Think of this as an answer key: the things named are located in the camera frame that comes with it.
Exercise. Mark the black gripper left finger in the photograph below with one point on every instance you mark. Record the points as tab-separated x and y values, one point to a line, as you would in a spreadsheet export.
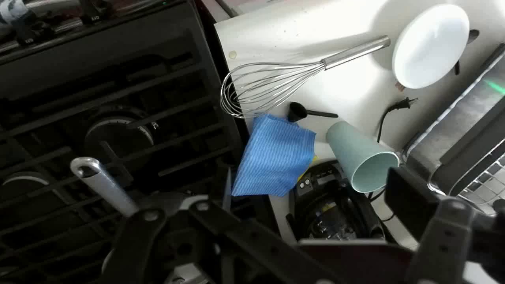
135	257

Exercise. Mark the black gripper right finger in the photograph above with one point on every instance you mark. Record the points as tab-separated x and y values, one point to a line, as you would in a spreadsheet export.
444	246

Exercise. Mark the black gas stove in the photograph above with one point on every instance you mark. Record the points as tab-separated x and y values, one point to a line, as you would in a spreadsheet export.
129	82

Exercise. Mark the silver toaster oven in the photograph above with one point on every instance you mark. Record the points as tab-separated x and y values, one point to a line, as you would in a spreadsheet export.
462	148

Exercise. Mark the light green plastic cup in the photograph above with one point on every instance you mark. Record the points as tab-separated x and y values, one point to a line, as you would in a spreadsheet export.
364	161

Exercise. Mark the black coffee maker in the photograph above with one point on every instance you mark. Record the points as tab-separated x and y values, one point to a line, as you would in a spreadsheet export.
326	206

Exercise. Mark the blue dish cloth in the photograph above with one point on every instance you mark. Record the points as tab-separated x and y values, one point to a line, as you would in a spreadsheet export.
277	153

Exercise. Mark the black measuring scoop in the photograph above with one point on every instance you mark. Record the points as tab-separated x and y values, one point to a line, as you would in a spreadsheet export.
299	112

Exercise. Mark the white round plate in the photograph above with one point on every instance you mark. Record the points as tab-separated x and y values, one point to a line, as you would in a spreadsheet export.
430	45

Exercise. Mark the steel pot with long handle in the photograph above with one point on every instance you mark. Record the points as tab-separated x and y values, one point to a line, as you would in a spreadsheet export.
181	244

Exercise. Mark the black power cord plug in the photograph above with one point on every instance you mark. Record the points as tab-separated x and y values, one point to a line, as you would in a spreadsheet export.
389	120

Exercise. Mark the metal wire whisk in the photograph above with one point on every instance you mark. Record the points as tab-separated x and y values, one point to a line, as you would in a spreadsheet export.
263	85

